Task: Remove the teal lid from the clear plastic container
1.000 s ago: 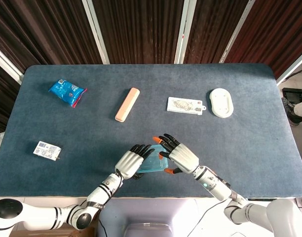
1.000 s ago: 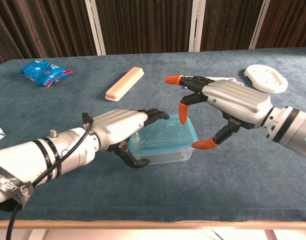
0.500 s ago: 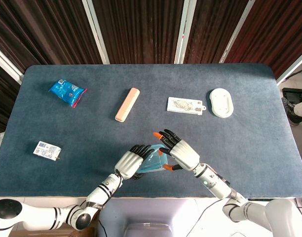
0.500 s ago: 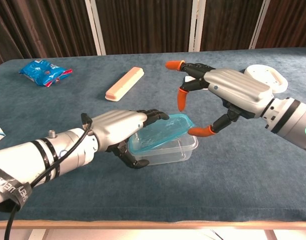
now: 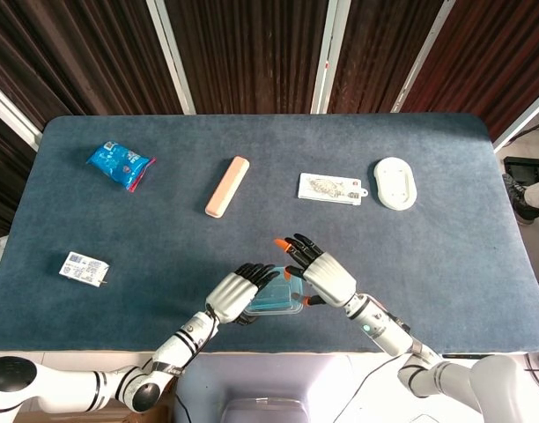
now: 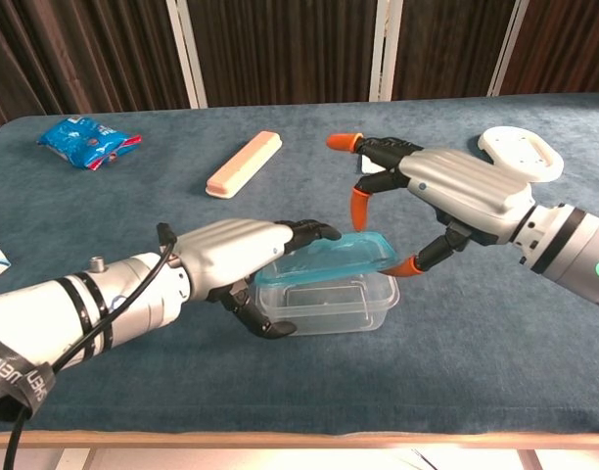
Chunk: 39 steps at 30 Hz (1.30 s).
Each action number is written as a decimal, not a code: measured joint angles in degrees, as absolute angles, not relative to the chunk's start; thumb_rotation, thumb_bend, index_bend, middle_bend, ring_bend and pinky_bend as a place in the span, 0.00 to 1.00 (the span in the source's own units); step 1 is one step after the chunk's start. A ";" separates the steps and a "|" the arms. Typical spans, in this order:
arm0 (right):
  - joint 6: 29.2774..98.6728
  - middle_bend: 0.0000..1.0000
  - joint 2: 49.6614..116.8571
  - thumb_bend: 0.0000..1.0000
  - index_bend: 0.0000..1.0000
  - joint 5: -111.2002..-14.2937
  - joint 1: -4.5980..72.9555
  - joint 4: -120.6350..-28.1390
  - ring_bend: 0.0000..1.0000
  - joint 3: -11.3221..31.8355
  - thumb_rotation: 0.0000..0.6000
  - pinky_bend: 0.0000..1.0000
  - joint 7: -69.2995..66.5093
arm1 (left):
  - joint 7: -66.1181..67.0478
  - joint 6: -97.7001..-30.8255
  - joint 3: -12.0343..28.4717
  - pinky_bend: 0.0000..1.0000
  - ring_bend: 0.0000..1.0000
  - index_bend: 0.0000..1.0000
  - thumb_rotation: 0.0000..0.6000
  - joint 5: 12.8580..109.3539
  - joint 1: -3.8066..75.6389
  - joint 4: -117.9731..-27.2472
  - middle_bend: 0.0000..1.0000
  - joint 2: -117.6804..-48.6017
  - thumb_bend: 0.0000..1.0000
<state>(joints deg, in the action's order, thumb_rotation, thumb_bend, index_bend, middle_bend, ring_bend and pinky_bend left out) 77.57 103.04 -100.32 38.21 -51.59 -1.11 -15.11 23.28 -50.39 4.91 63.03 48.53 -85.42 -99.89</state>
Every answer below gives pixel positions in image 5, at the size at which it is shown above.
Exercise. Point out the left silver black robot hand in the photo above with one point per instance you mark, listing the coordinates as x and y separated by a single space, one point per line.
232 295

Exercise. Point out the clear teal plastic container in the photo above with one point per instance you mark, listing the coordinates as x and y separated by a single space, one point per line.
278 293

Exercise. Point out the white frame post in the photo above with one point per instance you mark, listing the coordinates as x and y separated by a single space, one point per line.
9 110
421 57
170 53
525 116
329 57

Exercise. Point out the black plastic tray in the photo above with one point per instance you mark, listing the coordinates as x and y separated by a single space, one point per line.
529 165

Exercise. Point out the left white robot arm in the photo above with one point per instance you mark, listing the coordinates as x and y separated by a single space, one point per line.
76 388

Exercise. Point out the blue snack bag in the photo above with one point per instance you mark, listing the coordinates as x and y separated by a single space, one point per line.
117 165

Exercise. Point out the grey sneaker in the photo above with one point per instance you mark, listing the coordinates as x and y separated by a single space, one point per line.
520 198

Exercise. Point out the white oval plastic base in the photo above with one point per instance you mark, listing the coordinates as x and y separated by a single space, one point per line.
395 183

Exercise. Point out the grey robot torso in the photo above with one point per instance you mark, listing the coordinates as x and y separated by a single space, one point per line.
296 383

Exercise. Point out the white printed card package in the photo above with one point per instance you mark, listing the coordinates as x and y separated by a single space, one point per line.
327 188

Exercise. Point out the blue felt table mat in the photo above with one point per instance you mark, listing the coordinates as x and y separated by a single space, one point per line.
120 317

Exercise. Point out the clear plastic food container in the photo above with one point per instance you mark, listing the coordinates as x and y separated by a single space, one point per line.
274 312

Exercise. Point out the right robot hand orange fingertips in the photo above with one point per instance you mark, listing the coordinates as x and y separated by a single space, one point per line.
331 279

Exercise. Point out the long pink plastic case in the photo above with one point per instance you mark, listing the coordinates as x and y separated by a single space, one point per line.
227 187

